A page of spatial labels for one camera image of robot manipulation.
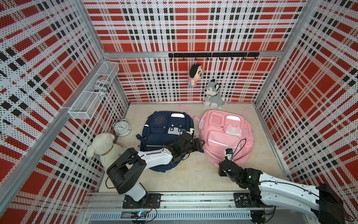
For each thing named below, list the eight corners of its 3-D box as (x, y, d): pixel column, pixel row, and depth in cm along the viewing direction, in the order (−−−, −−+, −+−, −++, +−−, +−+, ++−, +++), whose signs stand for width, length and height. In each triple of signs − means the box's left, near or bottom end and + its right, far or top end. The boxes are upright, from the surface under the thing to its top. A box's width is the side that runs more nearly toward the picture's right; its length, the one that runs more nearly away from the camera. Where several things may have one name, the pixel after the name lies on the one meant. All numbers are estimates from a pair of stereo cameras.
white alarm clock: (119, 139, 100) (116, 136, 96) (114, 127, 107) (111, 123, 104) (134, 132, 104) (132, 129, 100) (128, 120, 111) (126, 117, 108)
